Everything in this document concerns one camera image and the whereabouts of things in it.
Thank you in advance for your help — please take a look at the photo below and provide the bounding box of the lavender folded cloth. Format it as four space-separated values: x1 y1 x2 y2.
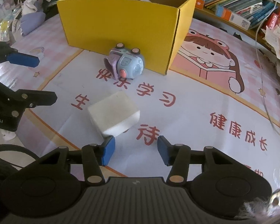
20 12 46 36

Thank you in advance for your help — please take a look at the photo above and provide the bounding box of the orange white box lower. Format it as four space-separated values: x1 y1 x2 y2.
215 6 250 30

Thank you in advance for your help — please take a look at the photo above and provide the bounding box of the white cable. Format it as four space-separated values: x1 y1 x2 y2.
254 0 280 143

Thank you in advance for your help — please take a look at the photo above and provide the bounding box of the white foam block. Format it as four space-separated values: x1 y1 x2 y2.
87 91 141 137

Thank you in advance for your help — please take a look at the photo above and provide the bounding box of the yellow cardboard box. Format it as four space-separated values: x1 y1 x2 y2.
57 0 196 75

